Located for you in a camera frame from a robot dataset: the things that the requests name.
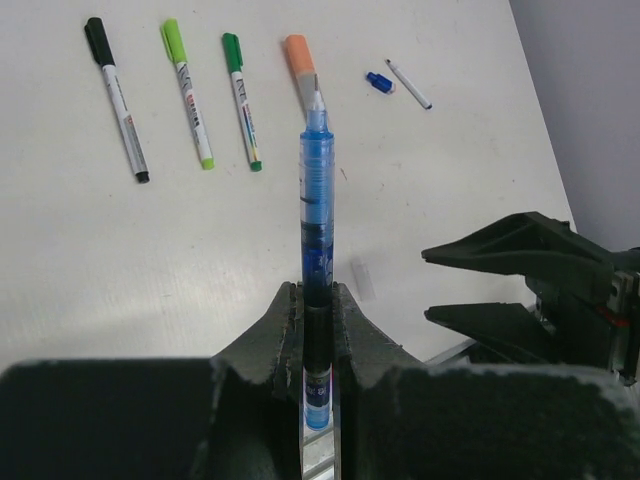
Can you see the white pen green end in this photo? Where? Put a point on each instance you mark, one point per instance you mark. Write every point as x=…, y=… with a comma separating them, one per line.
x=234, y=60

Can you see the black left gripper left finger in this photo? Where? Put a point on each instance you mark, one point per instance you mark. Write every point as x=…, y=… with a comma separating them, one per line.
x=235, y=415

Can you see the clear plastic pen cap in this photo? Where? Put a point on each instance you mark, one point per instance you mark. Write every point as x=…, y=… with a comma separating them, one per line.
x=362, y=279

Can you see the silver pen lime end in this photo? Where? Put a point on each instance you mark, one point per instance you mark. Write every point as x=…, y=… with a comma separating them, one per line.
x=176, y=52

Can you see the blue pen cap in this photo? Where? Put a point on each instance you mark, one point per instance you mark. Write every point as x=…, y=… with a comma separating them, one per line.
x=380, y=82

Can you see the white pen blue tip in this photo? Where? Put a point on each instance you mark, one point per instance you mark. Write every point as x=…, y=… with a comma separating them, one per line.
x=409, y=85

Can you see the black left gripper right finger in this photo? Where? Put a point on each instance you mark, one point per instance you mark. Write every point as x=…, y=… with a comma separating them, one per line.
x=398, y=418

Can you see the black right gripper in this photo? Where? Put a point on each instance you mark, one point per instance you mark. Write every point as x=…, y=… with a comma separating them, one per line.
x=599, y=333

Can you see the orange capped grey highlighter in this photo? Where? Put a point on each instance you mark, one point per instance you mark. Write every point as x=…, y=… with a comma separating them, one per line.
x=302, y=67

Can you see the blue capped pen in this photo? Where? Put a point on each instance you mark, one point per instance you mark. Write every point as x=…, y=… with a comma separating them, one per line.
x=317, y=167

